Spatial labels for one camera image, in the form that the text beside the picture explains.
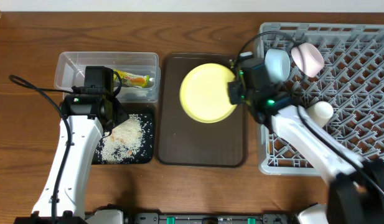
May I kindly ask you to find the pile of rice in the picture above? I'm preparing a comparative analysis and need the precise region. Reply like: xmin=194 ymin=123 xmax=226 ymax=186
xmin=96 ymin=113 xmax=154 ymax=164

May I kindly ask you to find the light blue bowl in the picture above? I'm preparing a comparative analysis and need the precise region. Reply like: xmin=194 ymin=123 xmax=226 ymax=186
xmin=265 ymin=49 xmax=291 ymax=84

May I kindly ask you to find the green snack wrapper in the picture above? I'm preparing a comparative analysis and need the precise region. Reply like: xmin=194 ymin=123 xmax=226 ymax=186
xmin=113 ymin=70 xmax=150 ymax=88

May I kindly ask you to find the yellow round plate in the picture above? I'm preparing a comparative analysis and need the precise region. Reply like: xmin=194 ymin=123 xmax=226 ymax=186
xmin=179 ymin=63 xmax=236 ymax=123

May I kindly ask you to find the white bowl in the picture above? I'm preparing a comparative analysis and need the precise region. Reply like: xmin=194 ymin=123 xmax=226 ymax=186
xmin=291 ymin=43 xmax=324 ymax=78

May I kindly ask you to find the small white cup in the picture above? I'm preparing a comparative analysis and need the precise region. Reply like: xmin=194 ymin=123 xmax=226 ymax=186
xmin=306 ymin=101 xmax=334 ymax=128

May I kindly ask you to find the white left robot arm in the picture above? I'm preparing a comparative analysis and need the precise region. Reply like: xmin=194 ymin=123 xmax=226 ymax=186
xmin=15 ymin=94 xmax=128 ymax=223

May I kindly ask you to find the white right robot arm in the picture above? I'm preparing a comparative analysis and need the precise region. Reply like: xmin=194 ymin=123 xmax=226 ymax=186
xmin=228 ymin=58 xmax=384 ymax=224

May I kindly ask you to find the grey plastic dishwasher rack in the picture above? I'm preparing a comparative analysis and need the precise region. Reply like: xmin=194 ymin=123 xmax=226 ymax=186
xmin=255 ymin=22 xmax=384 ymax=161

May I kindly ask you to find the clear plastic bin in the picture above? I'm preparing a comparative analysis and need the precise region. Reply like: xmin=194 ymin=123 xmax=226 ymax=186
xmin=54 ymin=52 xmax=161 ymax=103

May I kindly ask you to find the black rectangular tray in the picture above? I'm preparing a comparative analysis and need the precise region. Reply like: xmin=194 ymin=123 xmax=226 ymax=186
xmin=91 ymin=106 xmax=155 ymax=165

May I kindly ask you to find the dark brown serving tray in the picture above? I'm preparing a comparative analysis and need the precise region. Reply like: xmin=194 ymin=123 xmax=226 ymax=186
xmin=156 ymin=53 xmax=247 ymax=168

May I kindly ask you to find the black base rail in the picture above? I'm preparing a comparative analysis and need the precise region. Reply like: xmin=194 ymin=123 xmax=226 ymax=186
xmin=85 ymin=203 xmax=298 ymax=224

